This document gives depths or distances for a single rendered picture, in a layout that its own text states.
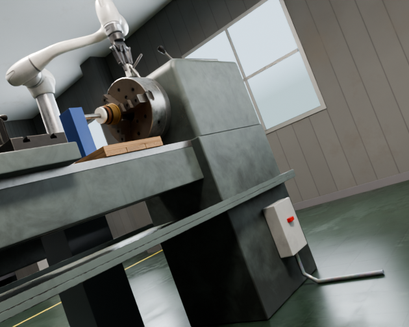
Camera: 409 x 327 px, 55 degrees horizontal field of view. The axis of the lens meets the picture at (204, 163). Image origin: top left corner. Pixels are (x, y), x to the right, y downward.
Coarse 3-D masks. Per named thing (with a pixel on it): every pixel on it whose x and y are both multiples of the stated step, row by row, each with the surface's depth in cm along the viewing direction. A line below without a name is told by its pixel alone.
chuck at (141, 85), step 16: (128, 80) 175; (144, 80) 176; (112, 96) 183; (128, 96) 177; (160, 96) 176; (144, 112) 173; (160, 112) 174; (112, 128) 187; (144, 128) 174; (160, 128) 178
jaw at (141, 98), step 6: (138, 96) 168; (144, 96) 171; (150, 96) 172; (126, 102) 170; (132, 102) 170; (138, 102) 168; (144, 102) 170; (120, 108) 170; (126, 108) 170; (132, 108) 171; (138, 108) 175
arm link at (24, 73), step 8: (16, 64) 209; (24, 64) 208; (8, 72) 210; (16, 72) 209; (24, 72) 209; (32, 72) 210; (40, 72) 220; (8, 80) 212; (16, 80) 211; (24, 80) 212; (32, 80) 216
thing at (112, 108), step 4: (112, 104) 171; (104, 108) 166; (108, 108) 167; (112, 108) 168; (116, 108) 169; (108, 112) 166; (112, 112) 168; (116, 112) 169; (120, 112) 170; (108, 116) 166; (112, 116) 168; (116, 116) 169; (120, 116) 170; (108, 120) 167; (112, 120) 168; (116, 120) 170; (120, 120) 174; (108, 124) 170; (112, 124) 173; (116, 124) 172
